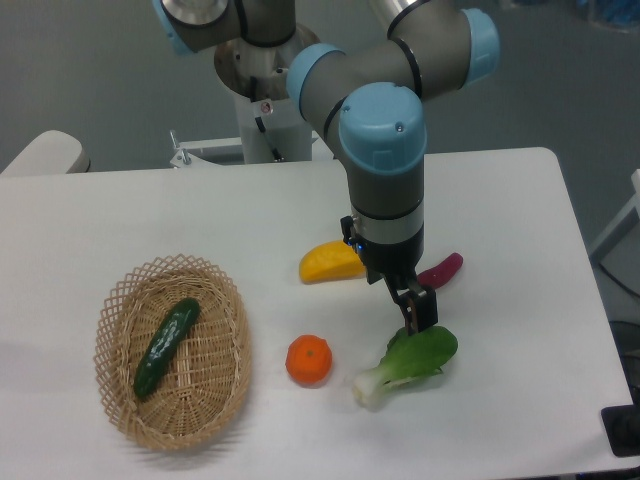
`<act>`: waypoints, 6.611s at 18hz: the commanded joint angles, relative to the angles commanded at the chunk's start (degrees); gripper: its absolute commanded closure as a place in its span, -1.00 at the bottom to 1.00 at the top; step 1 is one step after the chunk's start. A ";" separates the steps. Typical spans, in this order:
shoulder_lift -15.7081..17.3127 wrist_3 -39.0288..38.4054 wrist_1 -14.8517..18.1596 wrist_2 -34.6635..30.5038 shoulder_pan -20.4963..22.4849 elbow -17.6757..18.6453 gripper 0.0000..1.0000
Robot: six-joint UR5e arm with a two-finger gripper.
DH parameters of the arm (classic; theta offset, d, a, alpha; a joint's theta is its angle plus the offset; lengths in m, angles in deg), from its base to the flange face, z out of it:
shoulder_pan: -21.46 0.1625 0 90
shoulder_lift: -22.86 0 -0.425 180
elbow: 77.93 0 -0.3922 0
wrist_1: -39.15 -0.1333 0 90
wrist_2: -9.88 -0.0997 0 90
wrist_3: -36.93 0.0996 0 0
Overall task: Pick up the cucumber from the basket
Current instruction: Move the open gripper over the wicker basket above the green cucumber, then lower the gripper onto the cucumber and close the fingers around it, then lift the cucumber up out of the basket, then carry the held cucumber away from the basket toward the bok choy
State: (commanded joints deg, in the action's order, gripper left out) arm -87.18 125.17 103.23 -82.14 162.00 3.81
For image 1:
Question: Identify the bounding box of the green bok choy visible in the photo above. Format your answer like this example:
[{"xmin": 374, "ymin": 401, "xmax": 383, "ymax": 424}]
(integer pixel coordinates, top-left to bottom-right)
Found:
[{"xmin": 352, "ymin": 325, "xmax": 458, "ymax": 408}]

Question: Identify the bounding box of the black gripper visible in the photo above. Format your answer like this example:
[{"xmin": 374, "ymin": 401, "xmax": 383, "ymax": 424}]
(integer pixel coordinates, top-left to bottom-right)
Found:
[{"xmin": 340, "ymin": 216, "xmax": 438, "ymax": 335}]

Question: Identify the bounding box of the orange tangerine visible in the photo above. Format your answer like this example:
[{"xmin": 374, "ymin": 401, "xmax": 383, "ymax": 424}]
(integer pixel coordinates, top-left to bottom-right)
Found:
[{"xmin": 285, "ymin": 335, "xmax": 333, "ymax": 386}]

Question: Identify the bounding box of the green cucumber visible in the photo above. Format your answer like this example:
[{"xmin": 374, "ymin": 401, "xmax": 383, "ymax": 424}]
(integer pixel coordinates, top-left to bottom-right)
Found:
[{"xmin": 133, "ymin": 298, "xmax": 201, "ymax": 399}]

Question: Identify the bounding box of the white chair armrest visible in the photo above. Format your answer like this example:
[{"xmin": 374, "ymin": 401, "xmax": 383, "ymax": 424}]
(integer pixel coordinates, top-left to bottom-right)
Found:
[{"xmin": 1, "ymin": 130, "xmax": 91, "ymax": 178}]

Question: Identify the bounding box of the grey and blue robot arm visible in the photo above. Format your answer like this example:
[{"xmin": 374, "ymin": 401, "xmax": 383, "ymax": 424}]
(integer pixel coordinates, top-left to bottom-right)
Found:
[{"xmin": 154, "ymin": 1, "xmax": 500, "ymax": 334}]

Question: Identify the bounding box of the white furniture frame right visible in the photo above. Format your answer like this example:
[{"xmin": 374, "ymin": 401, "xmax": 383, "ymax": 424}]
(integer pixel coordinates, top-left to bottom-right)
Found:
[{"xmin": 587, "ymin": 169, "xmax": 639, "ymax": 267}]

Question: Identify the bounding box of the purple sweet potato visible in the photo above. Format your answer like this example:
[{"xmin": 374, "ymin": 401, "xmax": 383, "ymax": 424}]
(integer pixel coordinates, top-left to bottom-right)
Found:
[{"xmin": 417, "ymin": 252, "xmax": 464, "ymax": 289}]

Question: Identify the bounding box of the black device at table edge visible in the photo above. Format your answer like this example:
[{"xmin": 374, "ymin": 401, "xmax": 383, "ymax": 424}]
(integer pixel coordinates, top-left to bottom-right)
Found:
[{"xmin": 601, "ymin": 405, "xmax": 639, "ymax": 458}]

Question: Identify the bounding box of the yellow mango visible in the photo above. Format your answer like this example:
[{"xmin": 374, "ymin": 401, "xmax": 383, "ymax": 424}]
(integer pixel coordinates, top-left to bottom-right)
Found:
[{"xmin": 299, "ymin": 240, "xmax": 365, "ymax": 284}]

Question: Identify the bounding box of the blue object top right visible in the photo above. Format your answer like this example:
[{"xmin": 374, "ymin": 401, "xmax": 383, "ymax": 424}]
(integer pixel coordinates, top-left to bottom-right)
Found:
[{"xmin": 592, "ymin": 0, "xmax": 639, "ymax": 33}]

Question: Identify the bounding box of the woven wicker basket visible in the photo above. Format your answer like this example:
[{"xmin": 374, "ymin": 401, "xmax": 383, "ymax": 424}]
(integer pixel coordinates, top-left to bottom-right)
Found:
[{"xmin": 94, "ymin": 254, "xmax": 251, "ymax": 450}]

